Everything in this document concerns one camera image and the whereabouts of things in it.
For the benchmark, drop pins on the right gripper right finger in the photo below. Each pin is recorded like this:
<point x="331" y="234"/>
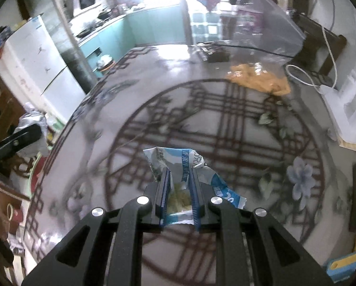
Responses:
<point x="253" y="248"/>

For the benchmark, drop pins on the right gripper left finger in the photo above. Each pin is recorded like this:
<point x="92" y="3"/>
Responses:
<point x="105" y="248"/>

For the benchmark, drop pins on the white blue milk carton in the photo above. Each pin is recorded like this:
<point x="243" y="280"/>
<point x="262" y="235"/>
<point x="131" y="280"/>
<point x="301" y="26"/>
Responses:
<point x="186" y="185"/>

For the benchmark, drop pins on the green red trash bucket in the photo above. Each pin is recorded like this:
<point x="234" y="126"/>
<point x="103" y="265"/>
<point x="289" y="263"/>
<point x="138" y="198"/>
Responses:
<point x="36" y="172"/>

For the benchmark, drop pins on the small green kitchen bin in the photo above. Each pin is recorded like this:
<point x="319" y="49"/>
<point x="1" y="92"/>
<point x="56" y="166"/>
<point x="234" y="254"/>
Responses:
<point x="105" y="64"/>

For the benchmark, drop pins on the teal kitchen cabinets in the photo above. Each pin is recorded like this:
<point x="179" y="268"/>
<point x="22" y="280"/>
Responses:
<point x="151" y="26"/>

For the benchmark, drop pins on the blue yellow tool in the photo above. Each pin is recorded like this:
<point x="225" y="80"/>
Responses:
<point x="342" y="268"/>

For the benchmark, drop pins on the white refrigerator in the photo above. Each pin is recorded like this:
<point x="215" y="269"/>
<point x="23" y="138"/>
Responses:
<point x="35" y="64"/>

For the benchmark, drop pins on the patterned floral tablecloth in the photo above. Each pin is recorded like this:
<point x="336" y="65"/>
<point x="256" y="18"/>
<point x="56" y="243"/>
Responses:
<point x="272" y="150"/>

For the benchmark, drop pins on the orange snack bag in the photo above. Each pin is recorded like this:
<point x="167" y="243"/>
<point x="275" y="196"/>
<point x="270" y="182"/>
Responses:
<point x="254" y="76"/>

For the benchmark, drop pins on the large clear plastic bag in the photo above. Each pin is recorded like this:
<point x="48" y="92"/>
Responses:
<point x="249" y="31"/>

